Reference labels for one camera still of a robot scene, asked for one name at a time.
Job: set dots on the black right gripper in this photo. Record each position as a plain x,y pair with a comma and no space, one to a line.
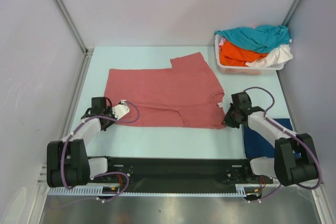
227,121

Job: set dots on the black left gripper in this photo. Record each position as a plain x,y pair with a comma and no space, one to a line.
114,119

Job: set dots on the pink polo shirt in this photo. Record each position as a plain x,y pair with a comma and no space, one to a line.
188,94

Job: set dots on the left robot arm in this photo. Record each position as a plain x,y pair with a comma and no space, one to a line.
68,164

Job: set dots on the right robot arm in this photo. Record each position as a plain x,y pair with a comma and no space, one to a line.
292,157

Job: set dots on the white plastic laundry basket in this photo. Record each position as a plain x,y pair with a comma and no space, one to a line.
243,70

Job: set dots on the folded navy blue shirt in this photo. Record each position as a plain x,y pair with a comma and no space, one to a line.
257,142

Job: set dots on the orange t shirt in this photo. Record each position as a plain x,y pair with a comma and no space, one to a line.
231,55

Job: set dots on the white t shirt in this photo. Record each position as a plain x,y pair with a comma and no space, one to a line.
279,55

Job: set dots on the teal t shirt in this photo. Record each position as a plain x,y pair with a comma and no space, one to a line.
262,39

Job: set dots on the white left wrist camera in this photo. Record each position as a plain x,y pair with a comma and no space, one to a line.
120,110

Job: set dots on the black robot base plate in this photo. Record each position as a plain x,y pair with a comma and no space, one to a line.
182,176

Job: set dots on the white slotted cable duct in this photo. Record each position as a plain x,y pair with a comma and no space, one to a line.
101,191

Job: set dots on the aluminium frame post left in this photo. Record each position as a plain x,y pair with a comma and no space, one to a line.
71,25

